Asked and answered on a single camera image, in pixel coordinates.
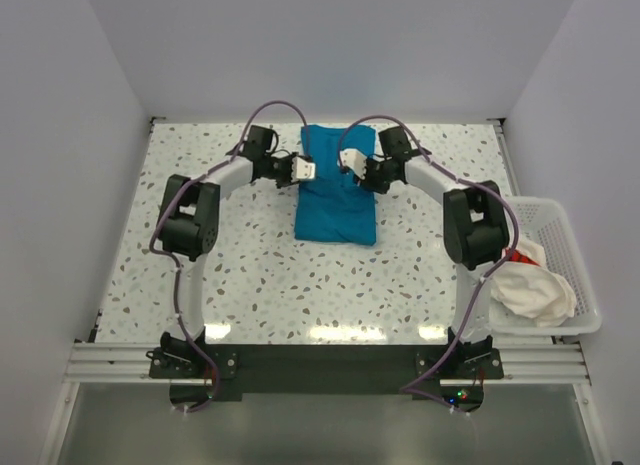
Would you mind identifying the blue polo t shirt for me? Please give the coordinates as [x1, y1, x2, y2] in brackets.
[294, 125, 377, 246]

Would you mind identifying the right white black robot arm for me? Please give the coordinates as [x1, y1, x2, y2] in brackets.
[339, 126, 519, 378]

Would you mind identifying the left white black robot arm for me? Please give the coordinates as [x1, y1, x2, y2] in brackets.
[149, 125, 316, 377]

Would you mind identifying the red white garment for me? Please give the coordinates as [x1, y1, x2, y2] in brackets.
[503, 237, 547, 268]

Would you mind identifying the white plastic basket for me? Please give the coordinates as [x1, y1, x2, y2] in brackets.
[489, 196, 602, 336]

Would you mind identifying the white t shirt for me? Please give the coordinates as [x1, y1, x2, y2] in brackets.
[491, 262, 577, 328]

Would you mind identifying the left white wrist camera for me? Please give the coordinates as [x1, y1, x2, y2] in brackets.
[291, 155, 316, 183]

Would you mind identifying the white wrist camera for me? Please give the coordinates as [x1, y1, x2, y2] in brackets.
[339, 148, 367, 180]
[291, 155, 316, 183]

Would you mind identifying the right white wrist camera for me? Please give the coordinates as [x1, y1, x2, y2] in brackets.
[339, 148, 367, 180]

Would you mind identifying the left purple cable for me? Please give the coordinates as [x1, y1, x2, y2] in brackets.
[149, 100, 309, 411]

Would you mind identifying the purple cable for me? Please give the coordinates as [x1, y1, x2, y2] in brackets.
[337, 115, 522, 401]
[149, 100, 309, 411]

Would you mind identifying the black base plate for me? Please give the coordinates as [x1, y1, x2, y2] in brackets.
[146, 337, 505, 411]

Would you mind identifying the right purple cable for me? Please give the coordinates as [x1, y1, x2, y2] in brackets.
[337, 115, 522, 401]

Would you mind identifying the aluminium rail frame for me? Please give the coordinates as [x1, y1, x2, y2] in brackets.
[38, 335, 614, 464]

